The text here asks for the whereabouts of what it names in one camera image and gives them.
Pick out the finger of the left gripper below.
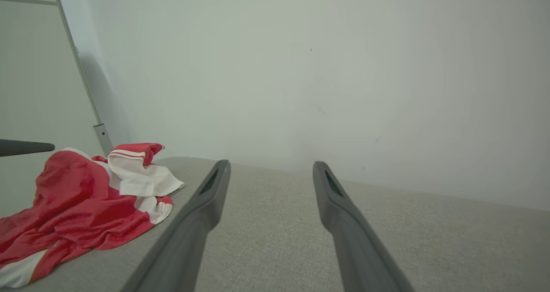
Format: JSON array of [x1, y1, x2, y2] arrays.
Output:
[[0, 139, 56, 157]]

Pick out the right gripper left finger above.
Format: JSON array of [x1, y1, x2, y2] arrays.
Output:
[[120, 160, 232, 292]]

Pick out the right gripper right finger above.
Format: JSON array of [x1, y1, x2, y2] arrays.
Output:
[[312, 161, 416, 292]]

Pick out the red white Bulls jersey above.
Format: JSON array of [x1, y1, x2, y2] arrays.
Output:
[[0, 143, 186, 289]]

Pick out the white partition panel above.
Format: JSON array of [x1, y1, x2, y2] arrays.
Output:
[[0, 0, 106, 219]]

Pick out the grey metal stand foot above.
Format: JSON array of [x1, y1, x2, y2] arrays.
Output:
[[51, 0, 116, 157]]

